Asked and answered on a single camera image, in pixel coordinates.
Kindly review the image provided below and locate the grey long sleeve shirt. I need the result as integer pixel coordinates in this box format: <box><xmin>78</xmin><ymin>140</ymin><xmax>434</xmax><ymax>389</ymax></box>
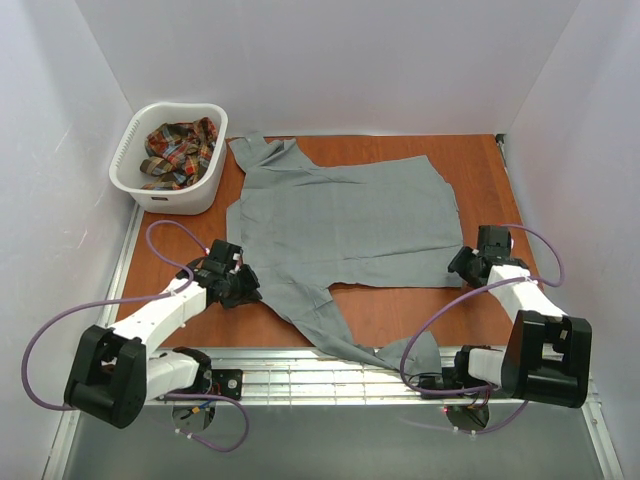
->
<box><xmin>226</xmin><ymin>134</ymin><xmax>463</xmax><ymax>374</ymax></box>

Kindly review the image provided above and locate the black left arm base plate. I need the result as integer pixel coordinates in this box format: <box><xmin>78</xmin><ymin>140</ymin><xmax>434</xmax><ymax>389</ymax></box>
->
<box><xmin>204</xmin><ymin>369</ymin><xmax>244</xmax><ymax>400</ymax></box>

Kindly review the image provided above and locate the plaid long sleeve shirt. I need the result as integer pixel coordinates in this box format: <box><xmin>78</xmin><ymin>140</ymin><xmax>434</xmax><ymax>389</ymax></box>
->
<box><xmin>139</xmin><ymin>117</ymin><xmax>218</xmax><ymax>191</ymax></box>

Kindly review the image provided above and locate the aluminium rail frame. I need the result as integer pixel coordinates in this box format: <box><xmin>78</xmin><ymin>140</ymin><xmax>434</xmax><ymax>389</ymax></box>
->
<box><xmin>44</xmin><ymin>348</ymin><xmax>623</xmax><ymax>479</ymax></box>

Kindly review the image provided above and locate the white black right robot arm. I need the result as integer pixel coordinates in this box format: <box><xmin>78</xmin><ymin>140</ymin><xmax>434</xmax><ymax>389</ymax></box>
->
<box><xmin>448</xmin><ymin>225</ymin><xmax>592</xmax><ymax>408</ymax></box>

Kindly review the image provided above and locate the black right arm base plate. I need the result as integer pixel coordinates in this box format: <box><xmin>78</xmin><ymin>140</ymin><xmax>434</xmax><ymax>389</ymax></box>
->
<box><xmin>408</xmin><ymin>368</ymin><xmax>507</xmax><ymax>400</ymax></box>

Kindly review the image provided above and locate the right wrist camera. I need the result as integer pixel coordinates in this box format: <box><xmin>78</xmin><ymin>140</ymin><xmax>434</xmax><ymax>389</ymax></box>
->
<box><xmin>503</xmin><ymin>234</ymin><xmax>515</xmax><ymax>258</ymax></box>

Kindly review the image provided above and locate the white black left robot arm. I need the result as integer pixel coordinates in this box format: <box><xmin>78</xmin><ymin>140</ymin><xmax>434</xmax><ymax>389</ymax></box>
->
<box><xmin>64</xmin><ymin>240</ymin><xmax>261</xmax><ymax>428</ymax></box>

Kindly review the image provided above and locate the white plastic laundry basket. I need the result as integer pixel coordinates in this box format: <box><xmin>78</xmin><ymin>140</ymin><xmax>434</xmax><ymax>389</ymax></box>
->
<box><xmin>109</xmin><ymin>102</ymin><xmax>228</xmax><ymax>215</ymax></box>

